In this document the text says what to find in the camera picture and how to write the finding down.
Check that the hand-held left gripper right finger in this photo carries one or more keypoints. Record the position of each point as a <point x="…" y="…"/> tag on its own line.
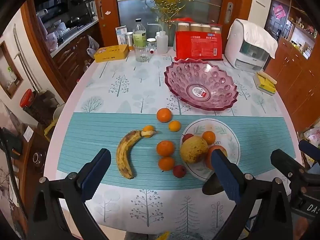
<point x="226" y="175"/>

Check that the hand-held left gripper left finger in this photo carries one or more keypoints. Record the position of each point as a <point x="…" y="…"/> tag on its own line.
<point x="96" y="175"/>

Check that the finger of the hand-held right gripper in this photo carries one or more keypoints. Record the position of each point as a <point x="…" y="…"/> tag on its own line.
<point x="310" y="148"/>
<point x="285" y="161"/>

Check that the spotted yellow banana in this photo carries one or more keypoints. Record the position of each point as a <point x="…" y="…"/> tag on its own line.
<point x="123" y="155"/>

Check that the white round printed plate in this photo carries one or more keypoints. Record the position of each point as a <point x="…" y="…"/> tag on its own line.
<point x="225" y="130"/>

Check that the small red apple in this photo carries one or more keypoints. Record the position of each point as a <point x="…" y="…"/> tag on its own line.
<point x="179" y="171"/>

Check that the red lychee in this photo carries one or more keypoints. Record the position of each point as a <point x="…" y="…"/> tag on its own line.
<point x="187" y="137"/>

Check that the small orange mandarin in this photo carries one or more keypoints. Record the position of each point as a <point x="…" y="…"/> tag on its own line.
<point x="148" y="131"/>
<point x="174" y="126"/>

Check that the pink glass fruit bowl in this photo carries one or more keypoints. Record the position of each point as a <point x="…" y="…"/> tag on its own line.
<point x="200" y="80"/>

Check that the red lid jar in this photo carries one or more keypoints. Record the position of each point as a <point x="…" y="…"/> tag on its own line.
<point x="27" y="97"/>

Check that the yellow box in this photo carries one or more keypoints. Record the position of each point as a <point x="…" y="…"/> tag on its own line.
<point x="111" y="53"/>

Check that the white countertop appliance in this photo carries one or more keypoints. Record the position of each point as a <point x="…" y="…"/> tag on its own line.
<point x="233" y="50"/>

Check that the white cloth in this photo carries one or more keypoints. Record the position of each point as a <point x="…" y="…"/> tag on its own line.
<point x="260" y="36"/>

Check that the wooden kitchen cabinet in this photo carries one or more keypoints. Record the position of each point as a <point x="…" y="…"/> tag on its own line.
<point x="72" y="52"/>

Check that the dark entrance door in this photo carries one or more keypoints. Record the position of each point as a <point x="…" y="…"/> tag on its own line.
<point x="275" y="27"/>

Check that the clear plastic bag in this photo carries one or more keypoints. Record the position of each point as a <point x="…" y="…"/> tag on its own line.
<point x="93" y="45"/>

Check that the clear glass tumbler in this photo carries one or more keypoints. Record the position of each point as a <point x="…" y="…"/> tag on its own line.
<point x="142" y="53"/>

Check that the red pack of paper cups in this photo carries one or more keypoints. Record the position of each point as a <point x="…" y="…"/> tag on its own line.
<point x="197" y="45"/>

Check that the metal can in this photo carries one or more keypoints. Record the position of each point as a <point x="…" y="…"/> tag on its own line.
<point x="129" y="42"/>

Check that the red door sticker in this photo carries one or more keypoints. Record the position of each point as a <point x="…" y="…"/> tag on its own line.
<point x="279" y="11"/>

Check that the white blue carton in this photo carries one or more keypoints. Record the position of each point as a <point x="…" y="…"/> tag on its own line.
<point x="121" y="36"/>

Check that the small glass jar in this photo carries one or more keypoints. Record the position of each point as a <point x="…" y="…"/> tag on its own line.
<point x="151" y="42"/>

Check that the glass bottle with green label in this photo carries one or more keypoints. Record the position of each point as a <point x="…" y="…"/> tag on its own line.
<point x="139" y="36"/>

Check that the white squeeze bottle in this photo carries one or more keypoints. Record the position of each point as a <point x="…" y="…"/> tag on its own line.
<point x="162" y="42"/>

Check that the wooden wall cabinet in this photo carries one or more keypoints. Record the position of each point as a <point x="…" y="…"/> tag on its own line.
<point x="295" y="80"/>

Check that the wooden wall niche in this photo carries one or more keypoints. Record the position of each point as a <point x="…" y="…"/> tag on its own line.
<point x="18" y="80"/>

